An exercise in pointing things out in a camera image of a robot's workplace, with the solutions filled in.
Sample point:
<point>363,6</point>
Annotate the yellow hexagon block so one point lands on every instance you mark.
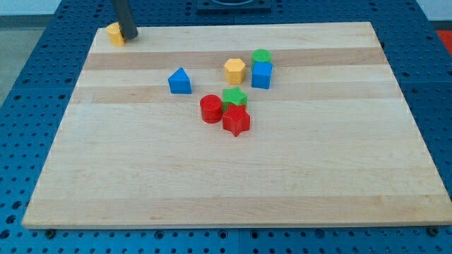
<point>235,71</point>

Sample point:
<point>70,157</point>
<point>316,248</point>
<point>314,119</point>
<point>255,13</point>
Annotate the blue cube block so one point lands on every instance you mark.
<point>261,75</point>

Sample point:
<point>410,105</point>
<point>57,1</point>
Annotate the red star block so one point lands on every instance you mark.
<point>236,119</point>

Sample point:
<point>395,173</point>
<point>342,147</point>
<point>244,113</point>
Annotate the red cylinder block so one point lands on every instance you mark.
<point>211,108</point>

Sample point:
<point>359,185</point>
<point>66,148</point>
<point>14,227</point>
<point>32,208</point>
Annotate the green star block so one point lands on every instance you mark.
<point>233,96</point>

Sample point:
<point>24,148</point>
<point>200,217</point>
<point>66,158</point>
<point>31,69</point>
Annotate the wooden board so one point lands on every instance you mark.
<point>332,142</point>

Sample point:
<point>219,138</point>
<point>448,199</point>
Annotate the blue triangle block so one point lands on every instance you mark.
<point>179,82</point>

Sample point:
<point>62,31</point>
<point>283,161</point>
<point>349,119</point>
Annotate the green cylinder block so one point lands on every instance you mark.
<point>261,55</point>

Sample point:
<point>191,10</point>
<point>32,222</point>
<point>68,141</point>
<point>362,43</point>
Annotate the yellow cylinder block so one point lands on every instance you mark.
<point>114,34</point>

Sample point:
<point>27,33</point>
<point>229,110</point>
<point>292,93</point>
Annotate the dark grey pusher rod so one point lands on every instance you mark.
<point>125,19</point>

